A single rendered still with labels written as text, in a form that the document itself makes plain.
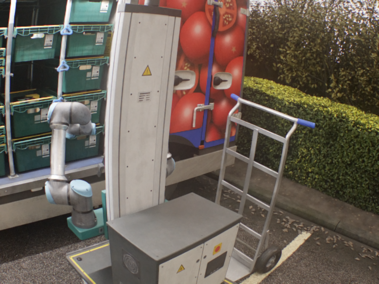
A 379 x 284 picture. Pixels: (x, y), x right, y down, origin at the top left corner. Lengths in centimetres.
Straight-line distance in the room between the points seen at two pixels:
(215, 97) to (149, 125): 168
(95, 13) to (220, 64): 138
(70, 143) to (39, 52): 79
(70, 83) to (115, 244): 134
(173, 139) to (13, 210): 161
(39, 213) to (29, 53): 117
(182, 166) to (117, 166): 167
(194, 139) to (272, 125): 138
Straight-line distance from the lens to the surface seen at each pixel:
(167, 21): 151
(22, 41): 220
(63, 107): 167
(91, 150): 263
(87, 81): 246
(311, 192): 386
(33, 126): 233
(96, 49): 246
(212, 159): 340
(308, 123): 204
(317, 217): 340
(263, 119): 421
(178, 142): 295
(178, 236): 138
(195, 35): 285
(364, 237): 332
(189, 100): 291
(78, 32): 233
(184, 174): 315
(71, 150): 253
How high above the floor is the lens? 163
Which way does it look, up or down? 18 degrees down
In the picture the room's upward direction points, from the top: 6 degrees clockwise
